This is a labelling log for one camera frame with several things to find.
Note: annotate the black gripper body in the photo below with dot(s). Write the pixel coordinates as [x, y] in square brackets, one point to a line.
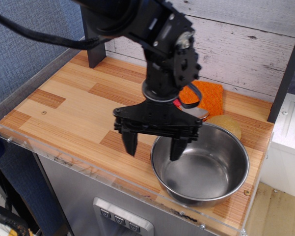
[157, 118]

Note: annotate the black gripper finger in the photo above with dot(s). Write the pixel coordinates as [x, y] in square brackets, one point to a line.
[130, 141]
[177, 148]

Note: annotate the stainless steel bowl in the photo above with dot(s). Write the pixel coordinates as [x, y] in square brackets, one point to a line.
[208, 171]

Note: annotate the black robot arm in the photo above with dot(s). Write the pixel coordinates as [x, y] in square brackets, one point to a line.
[166, 37]

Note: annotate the plastic toy chicken drumstick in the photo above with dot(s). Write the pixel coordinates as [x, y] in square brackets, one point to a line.
[227, 123]

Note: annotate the orange folded cloth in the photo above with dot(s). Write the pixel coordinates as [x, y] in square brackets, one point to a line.
[212, 97]

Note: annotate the stainless steel cabinet front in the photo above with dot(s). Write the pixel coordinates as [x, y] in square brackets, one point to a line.
[100, 196]

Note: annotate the silver button control panel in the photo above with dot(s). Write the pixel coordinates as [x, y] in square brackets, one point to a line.
[114, 220]

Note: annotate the white appliance at right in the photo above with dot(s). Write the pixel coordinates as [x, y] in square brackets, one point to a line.
[278, 170]

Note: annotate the red handled metal spoon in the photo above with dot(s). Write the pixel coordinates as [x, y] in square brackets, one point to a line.
[197, 112]

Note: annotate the dark left shelf post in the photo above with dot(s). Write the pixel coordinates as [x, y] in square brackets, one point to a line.
[97, 54]

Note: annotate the dark shelf post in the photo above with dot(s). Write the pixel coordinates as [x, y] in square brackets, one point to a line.
[97, 54]
[283, 88]

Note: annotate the dark right shelf post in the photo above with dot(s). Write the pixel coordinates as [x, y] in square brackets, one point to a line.
[283, 88]

